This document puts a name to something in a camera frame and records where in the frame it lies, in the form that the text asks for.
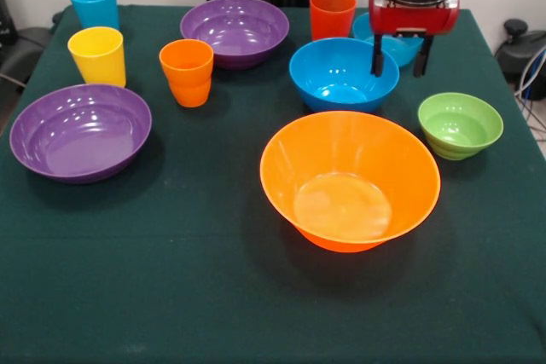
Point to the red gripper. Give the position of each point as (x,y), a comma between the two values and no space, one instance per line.
(409,19)

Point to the large blue bowl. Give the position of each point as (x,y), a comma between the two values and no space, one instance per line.
(337,78)

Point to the small light blue bowl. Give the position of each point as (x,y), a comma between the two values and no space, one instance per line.
(399,50)

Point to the red cup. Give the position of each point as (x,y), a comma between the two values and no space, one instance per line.
(330,19)

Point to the green bowl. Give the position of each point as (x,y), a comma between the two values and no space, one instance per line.
(460,125)

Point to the large orange bowl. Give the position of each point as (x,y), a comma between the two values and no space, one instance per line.
(350,168)

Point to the black floor base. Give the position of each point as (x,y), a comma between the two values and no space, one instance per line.
(524,48)

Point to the purple bowl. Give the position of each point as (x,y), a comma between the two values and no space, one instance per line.
(234,27)
(81,138)

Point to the orange cup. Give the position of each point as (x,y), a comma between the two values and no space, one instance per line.
(187,82)

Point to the yellow cup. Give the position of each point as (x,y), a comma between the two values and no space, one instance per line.
(100,61)

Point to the dark green tablecloth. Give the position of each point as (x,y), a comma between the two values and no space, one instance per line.
(170,253)

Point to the blue cup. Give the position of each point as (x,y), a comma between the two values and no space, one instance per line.
(96,6)

